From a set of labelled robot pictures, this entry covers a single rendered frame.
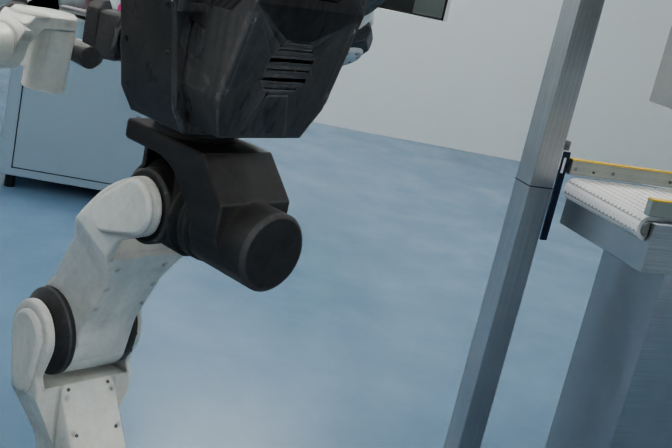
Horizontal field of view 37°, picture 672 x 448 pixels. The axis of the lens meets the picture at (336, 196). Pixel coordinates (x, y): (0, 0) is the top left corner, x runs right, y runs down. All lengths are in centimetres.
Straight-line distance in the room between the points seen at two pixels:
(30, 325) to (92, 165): 270
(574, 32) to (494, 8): 508
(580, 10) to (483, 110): 519
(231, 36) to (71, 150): 310
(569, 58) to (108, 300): 107
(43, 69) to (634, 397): 136
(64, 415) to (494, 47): 583
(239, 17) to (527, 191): 107
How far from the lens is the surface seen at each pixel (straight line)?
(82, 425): 174
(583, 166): 221
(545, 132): 215
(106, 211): 150
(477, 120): 730
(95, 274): 160
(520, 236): 220
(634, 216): 202
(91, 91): 428
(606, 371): 226
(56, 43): 157
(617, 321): 223
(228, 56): 127
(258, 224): 132
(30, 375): 170
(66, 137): 433
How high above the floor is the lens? 132
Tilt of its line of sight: 15 degrees down
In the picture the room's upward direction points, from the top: 13 degrees clockwise
